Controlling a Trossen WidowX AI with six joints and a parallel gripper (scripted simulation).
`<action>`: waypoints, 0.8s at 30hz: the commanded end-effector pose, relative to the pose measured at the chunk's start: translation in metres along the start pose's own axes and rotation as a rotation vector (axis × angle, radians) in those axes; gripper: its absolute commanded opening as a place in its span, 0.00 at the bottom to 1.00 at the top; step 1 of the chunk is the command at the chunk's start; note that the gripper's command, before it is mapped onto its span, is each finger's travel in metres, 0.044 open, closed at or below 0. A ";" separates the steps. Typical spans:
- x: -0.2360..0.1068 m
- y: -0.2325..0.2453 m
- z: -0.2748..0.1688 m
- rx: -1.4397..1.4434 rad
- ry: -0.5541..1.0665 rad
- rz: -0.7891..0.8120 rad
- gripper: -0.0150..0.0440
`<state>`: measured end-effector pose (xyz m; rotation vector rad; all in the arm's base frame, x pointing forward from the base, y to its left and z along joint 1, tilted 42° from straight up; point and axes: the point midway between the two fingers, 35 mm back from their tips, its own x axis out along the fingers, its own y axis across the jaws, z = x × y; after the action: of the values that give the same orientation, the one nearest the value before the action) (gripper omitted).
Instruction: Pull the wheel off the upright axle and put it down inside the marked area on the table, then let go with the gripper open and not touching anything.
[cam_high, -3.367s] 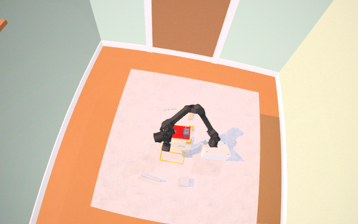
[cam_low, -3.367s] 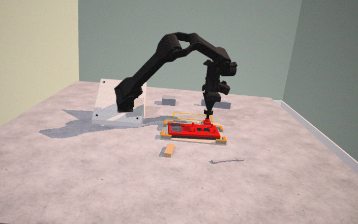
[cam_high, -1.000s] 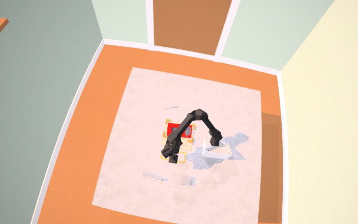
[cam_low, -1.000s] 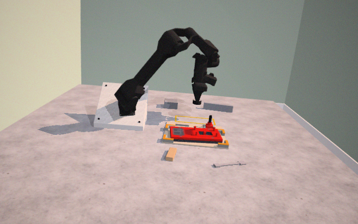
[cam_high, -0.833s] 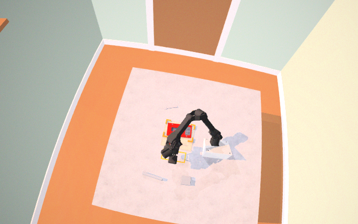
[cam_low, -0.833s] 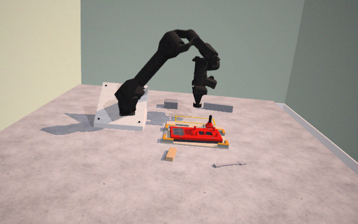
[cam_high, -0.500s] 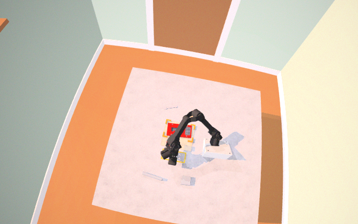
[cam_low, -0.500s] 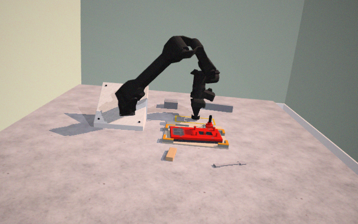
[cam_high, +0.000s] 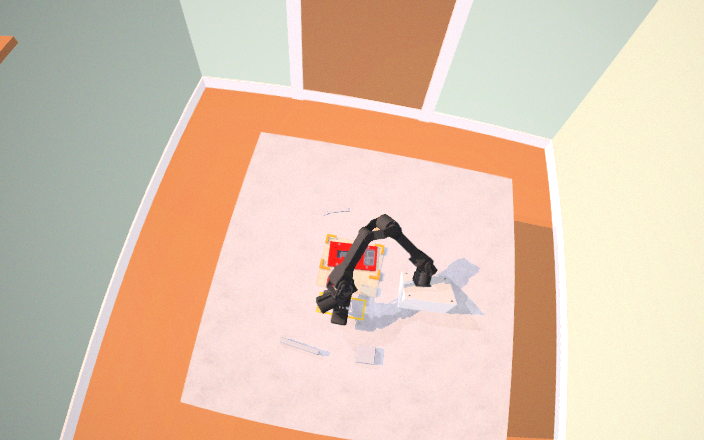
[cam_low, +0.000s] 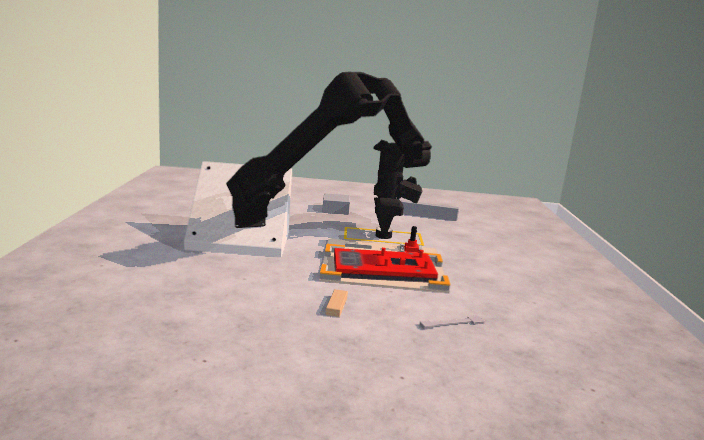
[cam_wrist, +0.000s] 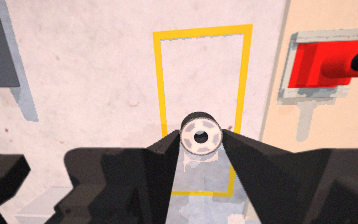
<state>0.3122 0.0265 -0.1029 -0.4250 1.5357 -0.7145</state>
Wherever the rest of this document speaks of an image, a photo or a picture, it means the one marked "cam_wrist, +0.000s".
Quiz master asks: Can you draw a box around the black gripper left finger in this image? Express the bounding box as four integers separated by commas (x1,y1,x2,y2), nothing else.
63,129,180,224

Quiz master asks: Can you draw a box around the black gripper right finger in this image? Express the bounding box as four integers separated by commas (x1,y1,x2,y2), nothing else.
222,129,358,224

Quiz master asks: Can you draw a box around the yellow rectangular outline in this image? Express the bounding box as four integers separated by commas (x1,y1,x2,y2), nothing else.
153,24,253,197

